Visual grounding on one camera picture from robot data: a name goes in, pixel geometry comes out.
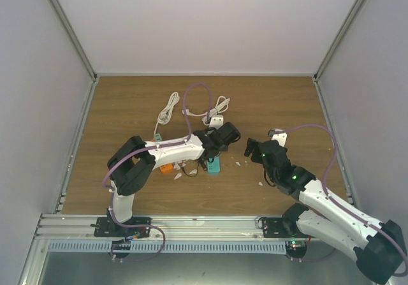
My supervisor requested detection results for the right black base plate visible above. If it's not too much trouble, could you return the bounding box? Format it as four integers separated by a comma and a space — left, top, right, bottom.
261, 216, 319, 260

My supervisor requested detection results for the green charger plug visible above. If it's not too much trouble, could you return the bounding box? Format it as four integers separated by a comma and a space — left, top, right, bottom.
154, 133, 163, 142

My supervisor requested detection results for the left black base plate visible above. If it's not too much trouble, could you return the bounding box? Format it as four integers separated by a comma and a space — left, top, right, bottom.
91, 216, 152, 257

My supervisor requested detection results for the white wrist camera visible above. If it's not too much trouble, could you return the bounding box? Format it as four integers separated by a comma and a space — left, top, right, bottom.
268, 129, 287, 147
208, 115, 224, 129

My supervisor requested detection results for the orange power strip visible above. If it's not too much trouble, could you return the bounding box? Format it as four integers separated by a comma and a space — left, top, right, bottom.
159, 163, 173, 174

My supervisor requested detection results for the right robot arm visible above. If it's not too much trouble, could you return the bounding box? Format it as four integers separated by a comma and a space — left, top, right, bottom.
244, 138, 407, 284

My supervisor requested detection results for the teal power strip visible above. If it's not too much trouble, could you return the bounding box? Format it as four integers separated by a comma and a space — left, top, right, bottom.
207, 157, 221, 175

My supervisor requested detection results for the right aluminium frame post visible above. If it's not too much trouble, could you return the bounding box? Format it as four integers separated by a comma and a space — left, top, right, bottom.
312, 0, 367, 83

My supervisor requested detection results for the purple cable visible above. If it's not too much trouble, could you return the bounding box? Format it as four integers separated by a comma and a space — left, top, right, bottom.
102, 83, 217, 228
280, 124, 408, 278

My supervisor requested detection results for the white orange-strip cord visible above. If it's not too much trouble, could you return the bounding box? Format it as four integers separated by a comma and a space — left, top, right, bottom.
152, 91, 181, 138

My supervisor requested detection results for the aluminium front rail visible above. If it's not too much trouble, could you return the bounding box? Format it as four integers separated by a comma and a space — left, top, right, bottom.
34, 214, 308, 242

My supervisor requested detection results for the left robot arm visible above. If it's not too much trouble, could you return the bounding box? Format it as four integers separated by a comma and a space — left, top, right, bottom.
103, 122, 241, 237

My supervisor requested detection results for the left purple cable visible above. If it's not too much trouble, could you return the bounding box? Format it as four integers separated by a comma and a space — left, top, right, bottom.
102, 83, 217, 228

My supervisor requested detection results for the white teal-strip cord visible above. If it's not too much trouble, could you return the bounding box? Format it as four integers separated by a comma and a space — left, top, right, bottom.
181, 96, 231, 123

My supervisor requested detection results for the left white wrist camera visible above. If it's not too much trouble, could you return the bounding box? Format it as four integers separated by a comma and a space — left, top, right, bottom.
208, 115, 224, 129

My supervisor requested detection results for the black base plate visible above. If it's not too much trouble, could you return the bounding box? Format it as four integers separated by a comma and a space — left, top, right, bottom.
91, 216, 152, 257
261, 216, 319, 260

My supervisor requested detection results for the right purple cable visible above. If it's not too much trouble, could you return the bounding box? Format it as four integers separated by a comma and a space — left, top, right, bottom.
280, 124, 408, 278

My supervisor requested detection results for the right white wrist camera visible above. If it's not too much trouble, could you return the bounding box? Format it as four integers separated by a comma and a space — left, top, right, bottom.
268, 129, 287, 147

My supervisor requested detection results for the aluminium frame post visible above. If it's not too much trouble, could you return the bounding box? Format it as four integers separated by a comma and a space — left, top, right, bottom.
48, 0, 98, 82
312, 0, 367, 83

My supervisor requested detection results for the grey slotted cable duct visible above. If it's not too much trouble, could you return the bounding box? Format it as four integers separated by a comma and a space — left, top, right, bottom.
47, 240, 288, 254

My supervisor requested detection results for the left aluminium frame post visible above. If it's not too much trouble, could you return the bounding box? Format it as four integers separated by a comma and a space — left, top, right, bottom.
48, 0, 98, 82

